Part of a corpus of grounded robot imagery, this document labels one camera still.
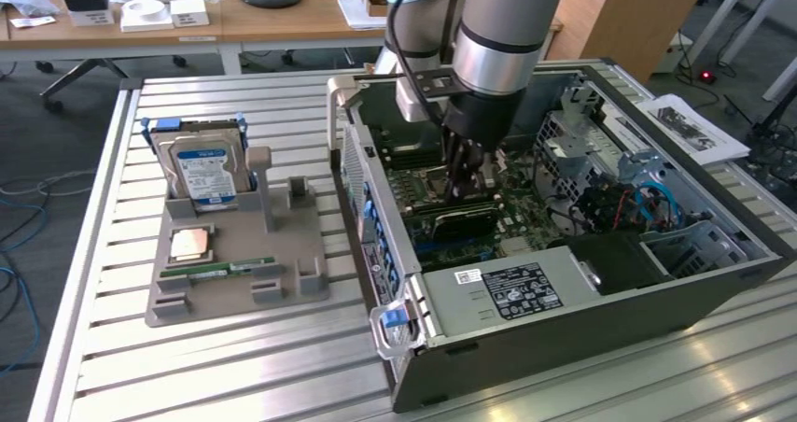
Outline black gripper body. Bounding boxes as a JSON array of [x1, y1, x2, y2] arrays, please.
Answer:
[[441, 85, 531, 155]]

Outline Nvidia graphics card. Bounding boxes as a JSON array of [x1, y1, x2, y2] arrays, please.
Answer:
[[428, 204, 501, 242]]

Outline CPU socket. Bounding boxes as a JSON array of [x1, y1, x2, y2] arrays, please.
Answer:
[[417, 164, 453, 199]]

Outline green motherboard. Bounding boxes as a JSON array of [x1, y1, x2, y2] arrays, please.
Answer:
[[372, 136, 575, 274]]

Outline RAM stick with sticker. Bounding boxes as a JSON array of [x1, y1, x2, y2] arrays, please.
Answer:
[[409, 200, 500, 220]]

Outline silver perforated drive cage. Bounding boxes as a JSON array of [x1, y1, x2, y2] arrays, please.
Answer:
[[533, 83, 624, 199]]

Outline silver power supply unit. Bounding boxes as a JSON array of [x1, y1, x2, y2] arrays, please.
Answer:
[[423, 246, 603, 339]]

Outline wooden cabinet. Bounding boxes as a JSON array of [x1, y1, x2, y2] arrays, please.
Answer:
[[547, 0, 715, 82]]

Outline white paper pile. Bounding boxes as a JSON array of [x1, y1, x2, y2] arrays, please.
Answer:
[[335, 0, 391, 31]]

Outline white device box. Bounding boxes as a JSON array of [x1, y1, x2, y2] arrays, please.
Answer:
[[653, 43, 693, 76]]

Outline printed paper stack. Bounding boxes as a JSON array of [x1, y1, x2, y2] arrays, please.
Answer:
[[635, 93, 752, 166]]

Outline blue release latch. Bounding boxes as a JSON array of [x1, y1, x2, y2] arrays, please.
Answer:
[[377, 310, 408, 332]]

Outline grey parts rack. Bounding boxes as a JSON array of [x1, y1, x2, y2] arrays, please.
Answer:
[[143, 146, 332, 330]]

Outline open dark PC case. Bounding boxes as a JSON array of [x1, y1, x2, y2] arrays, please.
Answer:
[[327, 64, 785, 414]]

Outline hard disk with blue caddy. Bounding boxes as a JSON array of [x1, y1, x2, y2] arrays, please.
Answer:
[[137, 115, 252, 212]]

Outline silver disk bay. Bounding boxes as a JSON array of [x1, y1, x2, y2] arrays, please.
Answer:
[[639, 219, 749, 279]]

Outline green RAM stick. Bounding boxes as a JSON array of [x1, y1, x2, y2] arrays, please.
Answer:
[[160, 257, 276, 281]]

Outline CPU chip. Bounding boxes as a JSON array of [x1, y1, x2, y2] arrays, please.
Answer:
[[168, 228, 212, 260]]

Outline small white box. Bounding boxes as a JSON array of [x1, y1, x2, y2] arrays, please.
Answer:
[[168, 0, 211, 27]]

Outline flat white box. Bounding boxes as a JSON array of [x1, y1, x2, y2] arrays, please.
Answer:
[[120, 13, 175, 34]]

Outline white tape roll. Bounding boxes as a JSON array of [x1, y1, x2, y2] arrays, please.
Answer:
[[123, 0, 167, 21]]

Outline white box black top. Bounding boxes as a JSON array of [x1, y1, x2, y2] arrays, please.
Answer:
[[62, 0, 117, 27]]

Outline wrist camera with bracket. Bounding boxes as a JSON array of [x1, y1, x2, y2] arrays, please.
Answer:
[[395, 66, 467, 123]]

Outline red wire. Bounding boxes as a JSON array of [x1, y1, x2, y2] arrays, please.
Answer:
[[613, 188, 632, 230]]

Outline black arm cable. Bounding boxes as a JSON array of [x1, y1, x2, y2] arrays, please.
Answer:
[[385, 0, 441, 120]]

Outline blue SATA wire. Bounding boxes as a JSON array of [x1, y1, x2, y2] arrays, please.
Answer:
[[635, 181, 687, 230]]

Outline white desk frame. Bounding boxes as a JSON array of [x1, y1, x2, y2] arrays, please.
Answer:
[[684, 0, 797, 101]]

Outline blue floor cable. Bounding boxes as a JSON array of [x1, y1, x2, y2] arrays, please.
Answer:
[[0, 197, 48, 374]]

